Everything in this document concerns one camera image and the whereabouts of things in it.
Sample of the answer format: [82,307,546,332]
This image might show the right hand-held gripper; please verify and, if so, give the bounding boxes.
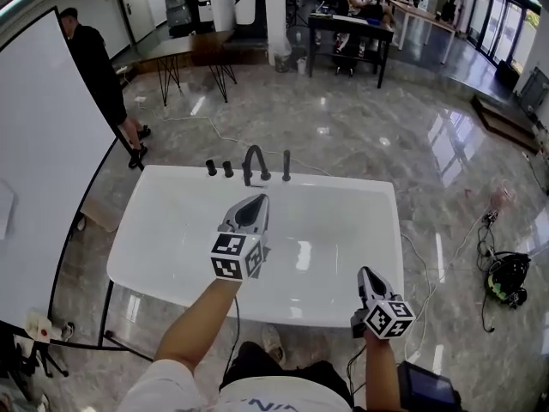
[350,265,418,342]

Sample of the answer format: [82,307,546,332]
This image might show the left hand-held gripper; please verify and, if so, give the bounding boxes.
[209,193,272,283]

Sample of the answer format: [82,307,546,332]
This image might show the white bathtub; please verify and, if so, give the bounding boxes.
[106,164,405,330]

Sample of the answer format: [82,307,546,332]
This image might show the person's left forearm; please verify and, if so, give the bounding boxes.
[153,277,244,373]

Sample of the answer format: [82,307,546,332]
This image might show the person's right forearm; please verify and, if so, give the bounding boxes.
[363,331,401,412]

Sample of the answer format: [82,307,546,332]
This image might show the black curved faucet spout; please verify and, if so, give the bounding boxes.
[241,144,272,188]

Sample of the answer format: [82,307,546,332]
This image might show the black waist device with screen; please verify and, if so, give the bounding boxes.
[396,360,463,412]

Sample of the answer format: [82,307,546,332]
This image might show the person's white shoe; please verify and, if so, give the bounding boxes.
[261,324,287,367]

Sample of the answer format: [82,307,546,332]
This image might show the black green headset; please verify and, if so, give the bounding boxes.
[483,250,532,311]

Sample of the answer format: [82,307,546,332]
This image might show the person's black shorts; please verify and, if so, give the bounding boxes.
[219,340,354,408]

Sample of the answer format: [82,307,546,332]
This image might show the beige floor mat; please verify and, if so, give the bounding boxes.
[79,194,120,234]

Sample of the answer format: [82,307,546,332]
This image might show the wooden table hairpin legs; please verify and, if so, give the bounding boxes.
[136,29,238,107]

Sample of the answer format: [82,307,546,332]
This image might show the person's white shirt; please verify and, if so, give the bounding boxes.
[123,357,353,412]

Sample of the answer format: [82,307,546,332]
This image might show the white pillar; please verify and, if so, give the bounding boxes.
[262,0,289,66]

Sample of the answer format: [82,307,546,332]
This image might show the low wooden platform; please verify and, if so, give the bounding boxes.
[470,94,540,153]

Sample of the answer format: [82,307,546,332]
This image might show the black table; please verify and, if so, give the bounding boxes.
[307,13,395,90]

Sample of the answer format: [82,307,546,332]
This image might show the grey machine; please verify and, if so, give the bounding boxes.
[164,0,195,39]

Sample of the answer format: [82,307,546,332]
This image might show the white box red button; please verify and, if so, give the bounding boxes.
[23,310,54,343]

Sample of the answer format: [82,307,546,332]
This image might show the white door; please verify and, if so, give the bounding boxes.
[114,0,150,45]

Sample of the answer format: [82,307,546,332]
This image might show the black tripod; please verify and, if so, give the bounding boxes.
[11,336,70,388]

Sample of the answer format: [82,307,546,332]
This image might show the black box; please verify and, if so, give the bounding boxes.
[496,59,522,90]

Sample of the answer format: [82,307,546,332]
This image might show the grey metal cabinet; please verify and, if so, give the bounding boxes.
[519,65,549,116]

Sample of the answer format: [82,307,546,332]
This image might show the long wooden table white legs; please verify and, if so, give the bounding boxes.
[368,0,458,66]

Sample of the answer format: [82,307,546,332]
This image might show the glass doors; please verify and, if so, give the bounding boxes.
[466,0,542,73]

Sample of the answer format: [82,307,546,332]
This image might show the white floor cable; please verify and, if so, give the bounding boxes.
[400,212,491,362]

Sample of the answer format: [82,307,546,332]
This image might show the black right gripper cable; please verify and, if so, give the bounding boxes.
[346,343,369,399]

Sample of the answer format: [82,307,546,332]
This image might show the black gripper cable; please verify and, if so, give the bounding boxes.
[346,343,369,399]
[221,294,242,388]

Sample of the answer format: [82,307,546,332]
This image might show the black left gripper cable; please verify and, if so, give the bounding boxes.
[221,294,242,388]

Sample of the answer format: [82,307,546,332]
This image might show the black floor cables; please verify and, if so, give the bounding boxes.
[475,210,501,334]

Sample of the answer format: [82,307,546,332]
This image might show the white partition board black frame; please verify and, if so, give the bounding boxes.
[0,5,152,362]

